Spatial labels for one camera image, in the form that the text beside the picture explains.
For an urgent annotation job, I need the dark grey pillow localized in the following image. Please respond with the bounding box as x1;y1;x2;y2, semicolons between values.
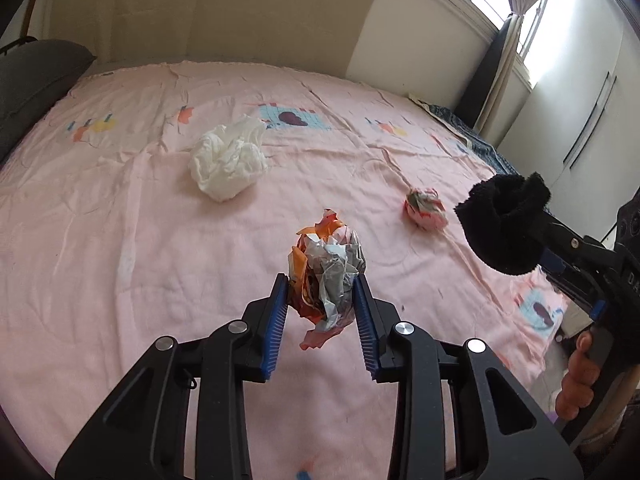
0;39;96;161

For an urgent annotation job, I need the beige curtain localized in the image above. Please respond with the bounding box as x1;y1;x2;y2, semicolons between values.
457;0;561;126

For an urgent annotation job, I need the blue patterned cloth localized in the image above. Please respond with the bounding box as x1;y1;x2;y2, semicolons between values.
410;92;516;176

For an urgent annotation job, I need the white wardrobe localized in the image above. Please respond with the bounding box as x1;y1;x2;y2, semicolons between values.
495;0;640;256

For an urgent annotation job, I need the pink printed bedsheet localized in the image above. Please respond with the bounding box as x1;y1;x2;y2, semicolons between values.
0;60;571;480

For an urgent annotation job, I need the small red wrapper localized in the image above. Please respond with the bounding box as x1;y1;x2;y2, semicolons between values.
404;187;448;231

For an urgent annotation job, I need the grey orange wrapper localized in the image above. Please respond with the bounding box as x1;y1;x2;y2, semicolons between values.
286;208;368;351

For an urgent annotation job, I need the person's right hand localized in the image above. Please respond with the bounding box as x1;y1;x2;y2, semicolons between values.
554;332;601;422

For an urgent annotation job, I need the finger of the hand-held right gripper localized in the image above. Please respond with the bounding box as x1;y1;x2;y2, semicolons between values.
537;212;623;263
540;252;611;322

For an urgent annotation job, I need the black wardrobe handle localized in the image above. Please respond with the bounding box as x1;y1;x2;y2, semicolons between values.
570;77;618;168
562;72;613;163

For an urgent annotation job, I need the white plastic bag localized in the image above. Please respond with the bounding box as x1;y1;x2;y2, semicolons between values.
189;115;268;202

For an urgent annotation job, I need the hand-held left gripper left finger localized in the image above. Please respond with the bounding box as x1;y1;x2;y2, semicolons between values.
55;272;291;480

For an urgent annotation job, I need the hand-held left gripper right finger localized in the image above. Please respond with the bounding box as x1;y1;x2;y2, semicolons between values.
351;274;583;480

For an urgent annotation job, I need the black fuzzy sock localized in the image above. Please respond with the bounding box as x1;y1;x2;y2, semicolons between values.
454;172;552;276

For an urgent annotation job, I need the beige fabric panel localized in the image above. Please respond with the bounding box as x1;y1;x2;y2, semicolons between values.
27;0;398;81

